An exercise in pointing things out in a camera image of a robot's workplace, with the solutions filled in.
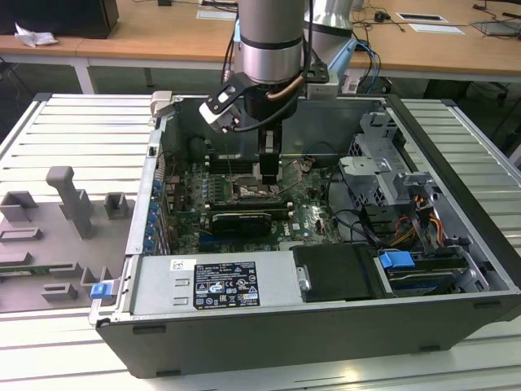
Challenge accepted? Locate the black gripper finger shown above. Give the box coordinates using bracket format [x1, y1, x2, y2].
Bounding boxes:
[258, 121, 284, 187]

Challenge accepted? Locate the metal socket cover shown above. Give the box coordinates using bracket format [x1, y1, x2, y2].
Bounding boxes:
[280, 158, 306, 203]

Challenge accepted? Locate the black RAM slot bank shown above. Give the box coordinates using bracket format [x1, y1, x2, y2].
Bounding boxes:
[206, 198, 295, 217]
[208, 153, 261, 174]

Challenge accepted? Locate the CPU socket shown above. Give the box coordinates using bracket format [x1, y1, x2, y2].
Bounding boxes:
[229, 173, 285, 206]

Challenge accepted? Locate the black graphics card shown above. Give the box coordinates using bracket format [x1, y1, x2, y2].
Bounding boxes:
[210, 210, 273, 238]

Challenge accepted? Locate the green motherboard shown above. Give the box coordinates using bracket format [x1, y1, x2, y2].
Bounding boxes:
[162, 156, 355, 256]

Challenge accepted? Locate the silver metal drive cage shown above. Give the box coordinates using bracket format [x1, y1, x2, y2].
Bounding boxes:
[336, 110, 440, 208]

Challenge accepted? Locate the white paper sheet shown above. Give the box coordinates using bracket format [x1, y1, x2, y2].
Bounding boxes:
[408, 22, 468, 37]
[196, 8, 240, 21]

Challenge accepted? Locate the grey case latch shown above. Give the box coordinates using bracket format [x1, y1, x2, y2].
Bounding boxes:
[149, 91, 177, 120]

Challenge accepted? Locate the wooden desk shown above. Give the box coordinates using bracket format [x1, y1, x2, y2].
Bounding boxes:
[0, 0, 521, 97]

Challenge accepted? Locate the black plastic shroud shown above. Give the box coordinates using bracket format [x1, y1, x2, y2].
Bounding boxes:
[291, 244, 392, 303]

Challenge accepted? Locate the hard disk in blue carrier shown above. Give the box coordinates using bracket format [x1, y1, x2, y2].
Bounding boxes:
[376, 250, 469, 301]

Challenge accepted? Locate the grey power supply unit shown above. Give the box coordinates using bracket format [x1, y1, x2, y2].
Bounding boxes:
[132, 250, 305, 317]

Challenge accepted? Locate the dark grey PC case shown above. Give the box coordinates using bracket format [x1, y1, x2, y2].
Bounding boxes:
[88, 90, 521, 380]

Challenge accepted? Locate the black box on desk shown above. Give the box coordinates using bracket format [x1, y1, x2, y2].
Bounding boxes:
[0, 0, 120, 41]

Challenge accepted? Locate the grey flat tray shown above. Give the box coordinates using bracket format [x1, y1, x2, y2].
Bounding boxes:
[471, 18, 521, 41]

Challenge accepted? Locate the grey parts rack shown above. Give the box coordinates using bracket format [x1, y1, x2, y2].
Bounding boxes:
[0, 165, 138, 314]

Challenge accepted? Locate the crumpled white paper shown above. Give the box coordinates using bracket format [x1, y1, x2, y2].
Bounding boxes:
[14, 21, 59, 49]

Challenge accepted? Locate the copper coloured cable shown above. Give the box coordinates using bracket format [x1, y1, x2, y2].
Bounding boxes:
[265, 74, 305, 103]

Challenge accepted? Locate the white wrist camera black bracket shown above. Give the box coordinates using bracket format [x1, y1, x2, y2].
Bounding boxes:
[198, 81, 242, 134]

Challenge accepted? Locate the plain white wrist camera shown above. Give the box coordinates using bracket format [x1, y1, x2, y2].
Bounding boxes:
[306, 72, 339, 99]

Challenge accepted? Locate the blue cable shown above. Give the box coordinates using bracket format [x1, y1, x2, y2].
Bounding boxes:
[357, 38, 383, 97]

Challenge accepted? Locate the black cable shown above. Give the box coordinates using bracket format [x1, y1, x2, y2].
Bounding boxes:
[325, 165, 386, 250]

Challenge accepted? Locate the yellow red wire bundle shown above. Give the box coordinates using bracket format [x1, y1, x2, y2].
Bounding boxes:
[390, 194, 445, 248]

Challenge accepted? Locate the desk cable port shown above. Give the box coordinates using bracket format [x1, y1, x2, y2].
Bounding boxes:
[396, 11, 449, 24]

